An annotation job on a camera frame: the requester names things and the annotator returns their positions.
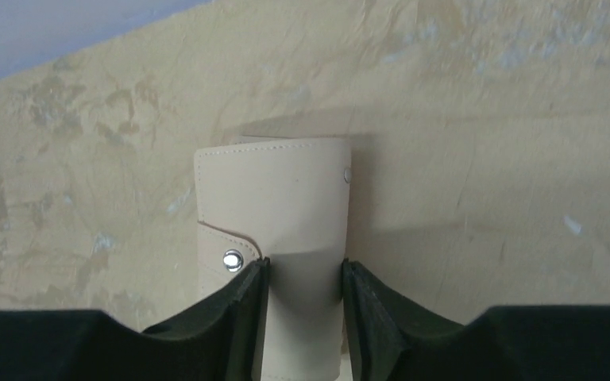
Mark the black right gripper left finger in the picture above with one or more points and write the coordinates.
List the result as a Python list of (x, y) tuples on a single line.
[(215, 339)]

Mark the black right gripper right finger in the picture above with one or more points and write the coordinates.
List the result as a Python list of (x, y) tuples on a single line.
[(393, 338)]

